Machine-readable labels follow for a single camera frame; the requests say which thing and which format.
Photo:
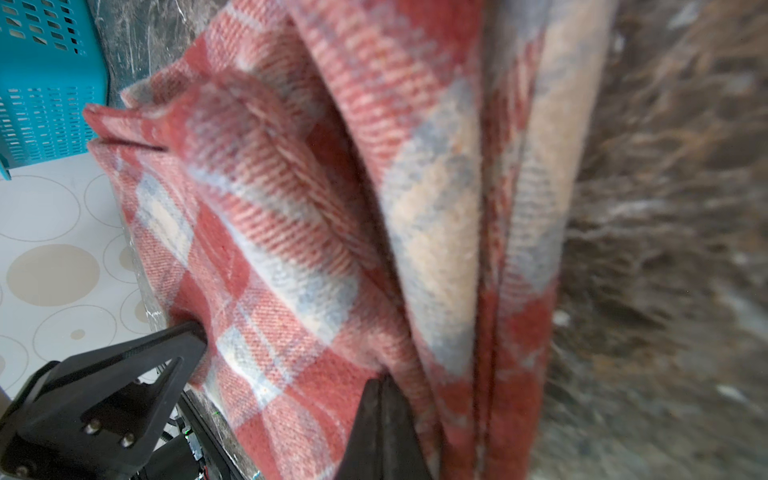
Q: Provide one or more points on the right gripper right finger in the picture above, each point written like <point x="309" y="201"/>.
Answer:
<point x="401" y="454"/>

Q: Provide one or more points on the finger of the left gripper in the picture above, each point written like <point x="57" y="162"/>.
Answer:
<point x="99" y="414"/>

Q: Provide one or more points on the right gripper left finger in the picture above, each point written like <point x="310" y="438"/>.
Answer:
<point x="362" y="459"/>

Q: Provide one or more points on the red plaid skirt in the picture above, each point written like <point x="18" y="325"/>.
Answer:
<point x="341" y="189"/>

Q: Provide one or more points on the teal plastic basket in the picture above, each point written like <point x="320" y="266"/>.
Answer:
<point x="52" y="67"/>

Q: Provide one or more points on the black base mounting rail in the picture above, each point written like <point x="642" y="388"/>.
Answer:
<point x="194" y="453"/>

